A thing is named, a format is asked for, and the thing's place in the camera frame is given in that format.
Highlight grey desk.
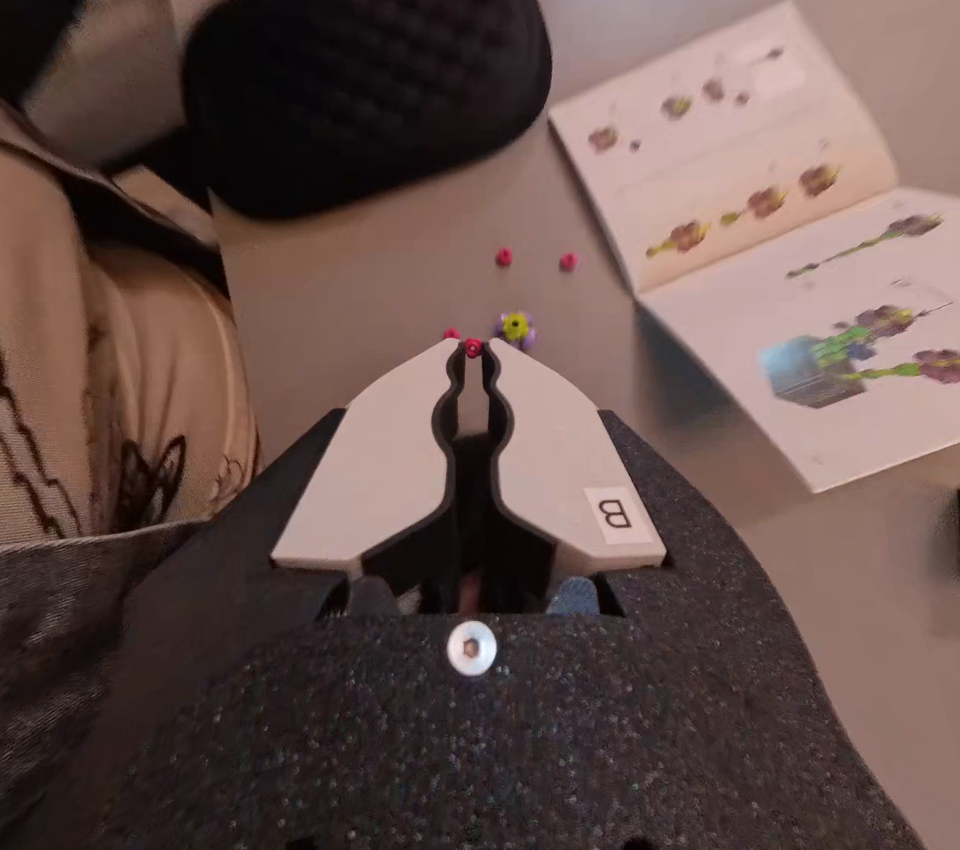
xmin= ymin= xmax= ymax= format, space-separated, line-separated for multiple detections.
xmin=146 ymin=0 xmax=960 ymax=821

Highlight black bumpy foam pad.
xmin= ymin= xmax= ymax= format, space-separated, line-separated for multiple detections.
xmin=182 ymin=0 xmax=555 ymax=223

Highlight purple and lime brick flower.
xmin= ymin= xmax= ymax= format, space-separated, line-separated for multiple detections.
xmin=494 ymin=311 xmax=540 ymax=350

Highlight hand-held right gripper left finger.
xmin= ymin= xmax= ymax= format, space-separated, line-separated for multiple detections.
xmin=271 ymin=339 xmax=462 ymax=580

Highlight open instruction booklet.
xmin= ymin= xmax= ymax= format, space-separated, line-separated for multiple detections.
xmin=547 ymin=0 xmax=960 ymax=495

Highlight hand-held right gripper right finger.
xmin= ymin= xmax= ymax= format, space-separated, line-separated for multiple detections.
xmin=480 ymin=338 xmax=669 ymax=575

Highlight person's dark grey pants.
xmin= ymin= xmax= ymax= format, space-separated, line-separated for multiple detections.
xmin=0 ymin=522 xmax=196 ymax=761

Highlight person's beige printed shirt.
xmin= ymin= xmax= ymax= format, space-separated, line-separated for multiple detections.
xmin=0 ymin=0 xmax=261 ymax=545

